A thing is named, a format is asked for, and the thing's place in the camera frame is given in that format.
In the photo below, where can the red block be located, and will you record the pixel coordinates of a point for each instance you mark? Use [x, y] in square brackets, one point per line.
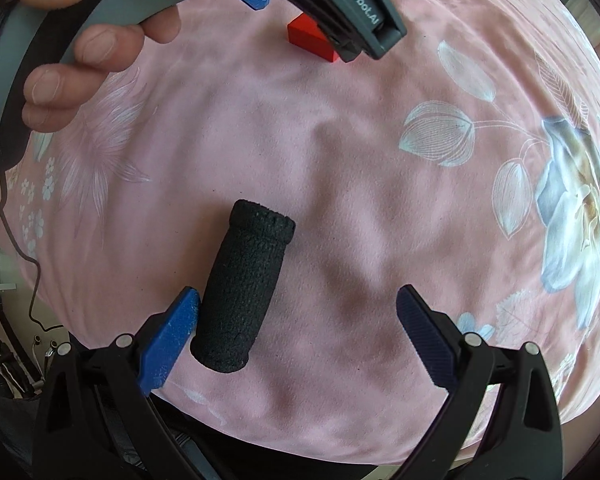
[305, 35]

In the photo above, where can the pink floral blanket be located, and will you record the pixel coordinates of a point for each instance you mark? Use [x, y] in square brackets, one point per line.
[330, 160]

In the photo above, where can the dark bag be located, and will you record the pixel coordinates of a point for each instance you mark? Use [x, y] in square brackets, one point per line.
[5, 370]

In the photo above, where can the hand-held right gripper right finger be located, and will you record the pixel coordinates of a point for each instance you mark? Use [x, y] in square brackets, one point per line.
[425, 332]

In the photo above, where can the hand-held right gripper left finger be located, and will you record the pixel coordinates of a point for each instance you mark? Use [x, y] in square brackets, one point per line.
[167, 340]

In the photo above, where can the person's left hand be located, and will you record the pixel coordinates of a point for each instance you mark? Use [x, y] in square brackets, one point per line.
[60, 95]

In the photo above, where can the black foam tube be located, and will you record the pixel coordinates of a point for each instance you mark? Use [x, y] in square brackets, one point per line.
[240, 285]

